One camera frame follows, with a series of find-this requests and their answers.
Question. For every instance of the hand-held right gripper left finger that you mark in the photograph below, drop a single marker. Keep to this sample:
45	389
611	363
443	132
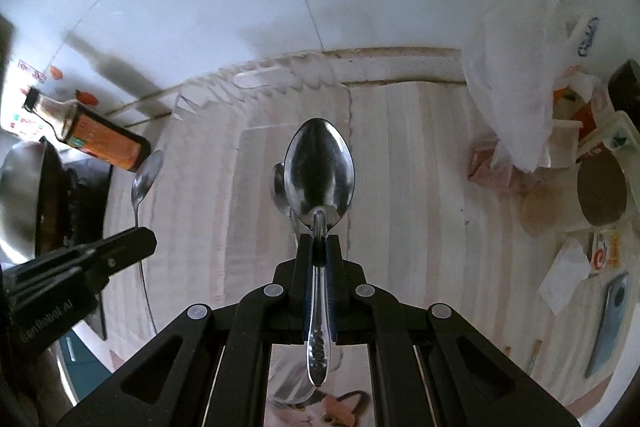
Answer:
308	287

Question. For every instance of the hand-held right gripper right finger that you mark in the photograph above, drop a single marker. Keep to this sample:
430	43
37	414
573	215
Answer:
330	287

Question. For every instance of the round beige lid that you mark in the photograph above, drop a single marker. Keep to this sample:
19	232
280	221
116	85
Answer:
535	214

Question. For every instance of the cat print cloth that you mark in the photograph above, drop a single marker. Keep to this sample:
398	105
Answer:
345	402

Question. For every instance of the orange carton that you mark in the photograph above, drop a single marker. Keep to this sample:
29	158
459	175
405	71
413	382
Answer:
582	114

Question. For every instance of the clear plastic tray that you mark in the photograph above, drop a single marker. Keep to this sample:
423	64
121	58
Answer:
260	107

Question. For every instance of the black wok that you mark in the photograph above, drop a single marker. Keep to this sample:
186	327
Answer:
52	202

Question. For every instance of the white container green mark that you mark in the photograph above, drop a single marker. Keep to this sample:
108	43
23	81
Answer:
617	137

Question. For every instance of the white plastic bag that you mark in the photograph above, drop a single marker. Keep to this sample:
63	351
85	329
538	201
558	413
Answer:
520	77

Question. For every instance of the red and white packet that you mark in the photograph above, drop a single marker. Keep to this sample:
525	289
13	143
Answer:
605	252

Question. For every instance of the white cup brown contents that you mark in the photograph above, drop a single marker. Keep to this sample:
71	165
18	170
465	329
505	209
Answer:
600	189

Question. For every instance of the pink packet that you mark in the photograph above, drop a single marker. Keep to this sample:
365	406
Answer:
487	172

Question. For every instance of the steel wok pan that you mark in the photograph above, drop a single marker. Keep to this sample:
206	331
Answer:
17	202

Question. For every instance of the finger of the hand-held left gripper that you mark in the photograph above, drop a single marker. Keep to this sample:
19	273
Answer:
125	246

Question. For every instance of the clear plastic box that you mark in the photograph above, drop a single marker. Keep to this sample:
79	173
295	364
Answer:
565	142

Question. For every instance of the dark box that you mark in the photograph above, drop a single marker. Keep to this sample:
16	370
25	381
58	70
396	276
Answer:
626	84

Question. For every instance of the dark sauce bottle orange label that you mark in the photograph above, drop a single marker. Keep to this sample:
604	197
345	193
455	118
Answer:
100	137

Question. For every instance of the white crumpled tissue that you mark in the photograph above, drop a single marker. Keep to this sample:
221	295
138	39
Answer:
565	277

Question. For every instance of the blue smartphone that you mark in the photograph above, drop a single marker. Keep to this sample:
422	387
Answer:
607	327

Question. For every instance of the large steel spoon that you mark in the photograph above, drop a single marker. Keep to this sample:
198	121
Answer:
320	177

